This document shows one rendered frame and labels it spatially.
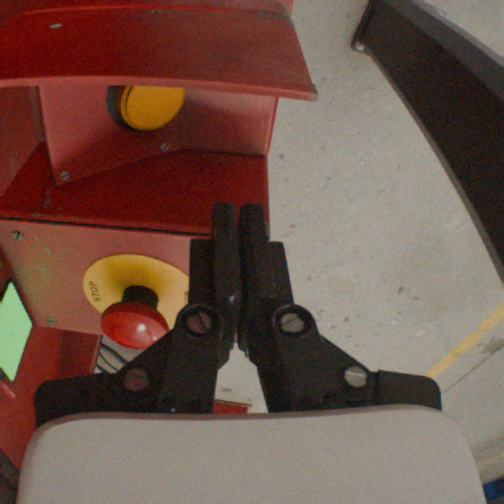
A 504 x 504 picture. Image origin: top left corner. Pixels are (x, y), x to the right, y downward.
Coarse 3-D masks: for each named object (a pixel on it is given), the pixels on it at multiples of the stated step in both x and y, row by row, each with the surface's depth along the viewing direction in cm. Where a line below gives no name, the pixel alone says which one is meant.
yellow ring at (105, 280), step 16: (112, 256) 21; (128, 256) 21; (144, 256) 21; (96, 272) 22; (112, 272) 22; (128, 272) 22; (144, 272) 22; (160, 272) 22; (176, 272) 22; (96, 288) 23; (112, 288) 23; (160, 288) 23; (176, 288) 23; (96, 304) 24; (160, 304) 24; (176, 304) 24
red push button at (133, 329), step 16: (128, 288) 23; (144, 288) 23; (112, 304) 21; (128, 304) 21; (144, 304) 21; (112, 320) 21; (128, 320) 21; (144, 320) 21; (160, 320) 22; (112, 336) 22; (128, 336) 22; (144, 336) 22; (160, 336) 22
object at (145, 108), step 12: (120, 96) 20; (132, 96) 20; (144, 96) 20; (156, 96) 21; (168, 96) 21; (180, 96) 21; (120, 108) 20; (132, 108) 20; (144, 108) 21; (156, 108) 21; (168, 108) 22; (132, 120) 21; (144, 120) 21; (156, 120) 22; (168, 120) 22
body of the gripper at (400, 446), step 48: (48, 432) 7; (96, 432) 7; (144, 432) 7; (192, 432) 7; (240, 432) 8; (288, 432) 8; (336, 432) 8; (384, 432) 8; (432, 432) 8; (48, 480) 6; (96, 480) 6; (144, 480) 6; (192, 480) 7; (240, 480) 7; (288, 480) 7; (336, 480) 7; (384, 480) 7; (432, 480) 7
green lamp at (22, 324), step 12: (12, 288) 22; (12, 300) 22; (0, 312) 21; (12, 312) 22; (24, 312) 24; (0, 324) 21; (12, 324) 22; (24, 324) 24; (0, 336) 21; (12, 336) 22; (24, 336) 24; (0, 348) 21; (12, 348) 22; (0, 360) 21; (12, 360) 22; (12, 372) 22
